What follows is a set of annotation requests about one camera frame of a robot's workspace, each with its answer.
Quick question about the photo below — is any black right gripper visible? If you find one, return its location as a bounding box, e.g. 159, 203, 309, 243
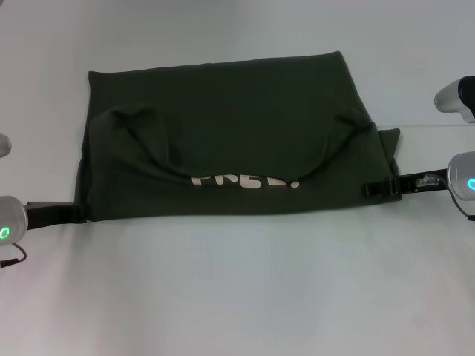
361, 168, 451, 198

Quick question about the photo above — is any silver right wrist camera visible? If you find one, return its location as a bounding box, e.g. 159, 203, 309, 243
433, 76, 475, 125

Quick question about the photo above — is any dark green shirt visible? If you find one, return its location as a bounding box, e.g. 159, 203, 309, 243
72, 50, 404, 223

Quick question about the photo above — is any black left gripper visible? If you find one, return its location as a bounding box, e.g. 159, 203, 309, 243
25, 201, 92, 230

